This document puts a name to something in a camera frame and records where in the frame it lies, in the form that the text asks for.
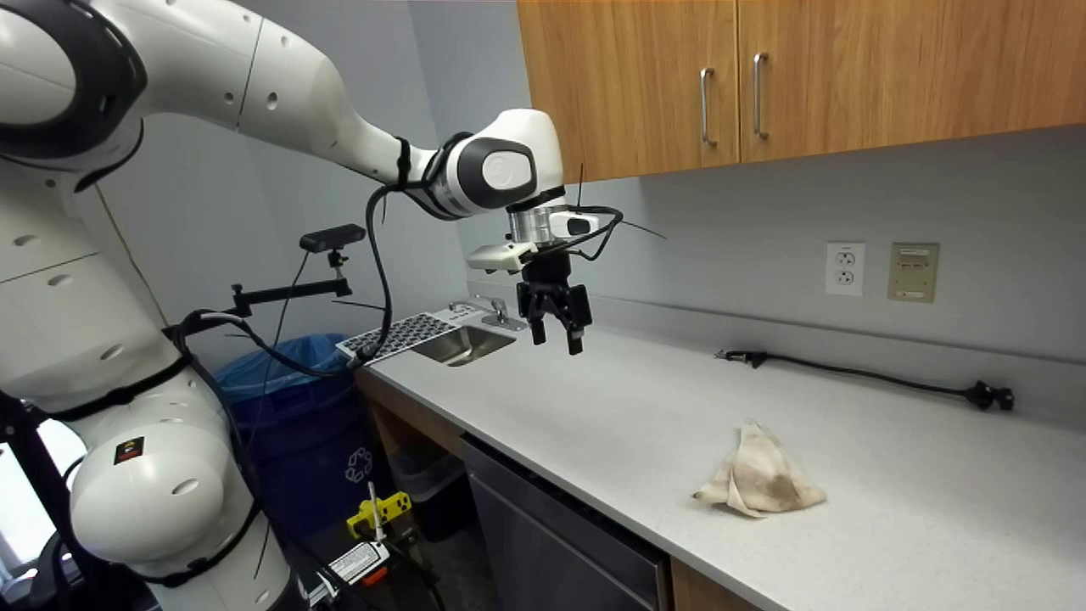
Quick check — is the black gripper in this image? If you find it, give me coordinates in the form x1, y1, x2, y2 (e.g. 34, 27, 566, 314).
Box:
516, 246, 593, 360

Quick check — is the stained beige towel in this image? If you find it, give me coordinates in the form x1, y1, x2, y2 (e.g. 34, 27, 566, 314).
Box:
691, 419, 832, 522

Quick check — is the striped dish drying mat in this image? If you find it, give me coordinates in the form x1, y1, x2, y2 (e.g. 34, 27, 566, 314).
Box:
337, 305, 472, 368

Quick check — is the dark dishwasher front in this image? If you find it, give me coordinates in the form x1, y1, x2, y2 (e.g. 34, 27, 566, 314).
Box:
454, 432, 672, 611

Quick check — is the yellow plastic device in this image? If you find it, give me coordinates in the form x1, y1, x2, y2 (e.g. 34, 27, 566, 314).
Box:
343, 488, 419, 542

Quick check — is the blue recycling bin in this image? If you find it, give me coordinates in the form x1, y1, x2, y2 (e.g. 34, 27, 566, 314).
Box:
213, 331, 400, 548

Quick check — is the white red tool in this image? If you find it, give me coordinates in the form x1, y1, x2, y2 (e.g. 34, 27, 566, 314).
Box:
295, 539, 398, 611

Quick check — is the wooden upper cabinet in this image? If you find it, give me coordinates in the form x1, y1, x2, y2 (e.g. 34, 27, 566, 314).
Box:
516, 0, 1086, 184

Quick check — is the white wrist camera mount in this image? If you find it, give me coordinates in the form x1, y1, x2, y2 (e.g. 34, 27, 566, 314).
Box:
464, 232, 540, 277

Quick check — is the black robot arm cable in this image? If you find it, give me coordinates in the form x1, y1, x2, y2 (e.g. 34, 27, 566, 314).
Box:
358, 131, 419, 362

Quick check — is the black stereo camera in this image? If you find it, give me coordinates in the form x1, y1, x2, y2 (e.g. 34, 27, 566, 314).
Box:
295, 221, 372, 258

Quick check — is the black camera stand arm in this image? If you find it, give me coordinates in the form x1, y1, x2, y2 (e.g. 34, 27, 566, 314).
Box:
167, 249, 358, 344

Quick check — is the silver cabinet handle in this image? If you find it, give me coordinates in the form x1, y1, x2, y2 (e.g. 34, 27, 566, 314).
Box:
749, 47, 773, 146
695, 64, 720, 148

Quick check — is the white wall outlet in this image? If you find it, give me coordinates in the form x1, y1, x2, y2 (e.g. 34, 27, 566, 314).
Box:
823, 240, 868, 301

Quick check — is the beige wall plate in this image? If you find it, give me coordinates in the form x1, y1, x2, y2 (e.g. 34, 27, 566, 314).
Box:
887, 238, 945, 305

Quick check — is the black cord on counter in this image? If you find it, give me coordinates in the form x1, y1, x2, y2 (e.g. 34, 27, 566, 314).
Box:
720, 346, 1018, 413

